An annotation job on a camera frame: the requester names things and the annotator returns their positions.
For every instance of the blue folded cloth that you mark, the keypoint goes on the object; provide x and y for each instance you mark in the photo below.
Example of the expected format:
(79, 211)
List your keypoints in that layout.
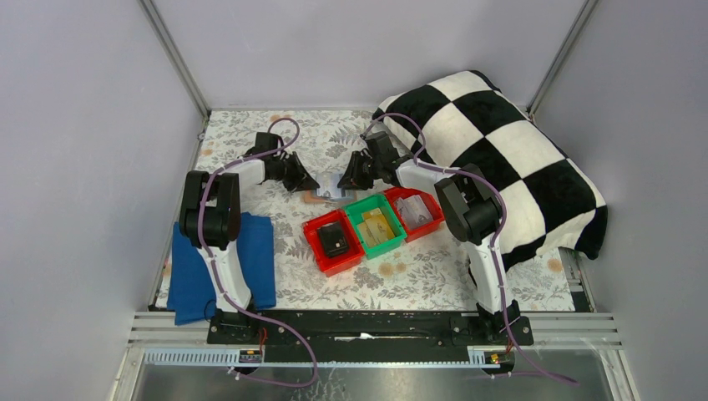
(191, 294)

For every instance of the right red plastic bin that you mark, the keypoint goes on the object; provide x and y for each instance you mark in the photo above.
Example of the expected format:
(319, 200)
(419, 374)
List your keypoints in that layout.
(394, 193)

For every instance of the black card stack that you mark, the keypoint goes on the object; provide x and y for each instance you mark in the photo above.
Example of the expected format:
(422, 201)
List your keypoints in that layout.
(333, 239)

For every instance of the gold credit cards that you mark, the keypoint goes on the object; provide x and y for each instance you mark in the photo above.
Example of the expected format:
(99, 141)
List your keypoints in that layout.
(374, 228)

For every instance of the green plastic bin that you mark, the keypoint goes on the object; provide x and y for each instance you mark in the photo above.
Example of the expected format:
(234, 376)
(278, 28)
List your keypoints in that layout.
(354, 213)

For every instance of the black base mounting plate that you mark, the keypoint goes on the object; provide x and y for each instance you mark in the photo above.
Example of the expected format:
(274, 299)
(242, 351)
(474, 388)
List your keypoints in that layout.
(447, 328)

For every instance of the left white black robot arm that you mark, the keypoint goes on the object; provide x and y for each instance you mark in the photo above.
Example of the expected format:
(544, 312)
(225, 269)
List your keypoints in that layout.
(210, 212)

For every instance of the silver white credit cards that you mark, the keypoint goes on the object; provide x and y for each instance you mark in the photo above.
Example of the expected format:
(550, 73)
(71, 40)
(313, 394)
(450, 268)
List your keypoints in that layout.
(413, 212)

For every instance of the floral patterned table mat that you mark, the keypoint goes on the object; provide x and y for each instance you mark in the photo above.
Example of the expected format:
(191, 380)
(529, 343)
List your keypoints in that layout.
(429, 273)

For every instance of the aluminium frame rail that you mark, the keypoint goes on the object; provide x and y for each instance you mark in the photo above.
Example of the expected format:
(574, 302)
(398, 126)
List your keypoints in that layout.
(188, 343)

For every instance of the left red plastic bin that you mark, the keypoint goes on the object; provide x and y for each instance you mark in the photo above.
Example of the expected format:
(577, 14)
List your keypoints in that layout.
(332, 266)

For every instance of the black white checkered blanket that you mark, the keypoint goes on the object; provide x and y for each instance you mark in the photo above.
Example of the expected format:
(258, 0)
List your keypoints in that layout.
(464, 118)

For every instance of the red plastic bin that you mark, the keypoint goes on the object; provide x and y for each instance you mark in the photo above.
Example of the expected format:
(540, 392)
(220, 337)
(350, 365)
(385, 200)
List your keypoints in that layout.
(332, 266)
(394, 193)

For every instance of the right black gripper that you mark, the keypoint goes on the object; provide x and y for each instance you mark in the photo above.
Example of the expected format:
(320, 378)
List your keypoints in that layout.
(364, 170)

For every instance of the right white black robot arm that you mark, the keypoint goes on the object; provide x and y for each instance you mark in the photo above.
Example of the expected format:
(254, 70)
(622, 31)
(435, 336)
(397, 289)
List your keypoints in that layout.
(472, 208)

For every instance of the silver grey credit card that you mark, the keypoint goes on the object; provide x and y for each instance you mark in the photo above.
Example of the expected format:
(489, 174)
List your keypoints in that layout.
(328, 187)

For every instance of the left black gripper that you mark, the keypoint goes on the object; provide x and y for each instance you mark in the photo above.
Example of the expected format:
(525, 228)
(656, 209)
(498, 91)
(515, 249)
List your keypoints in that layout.
(290, 172)

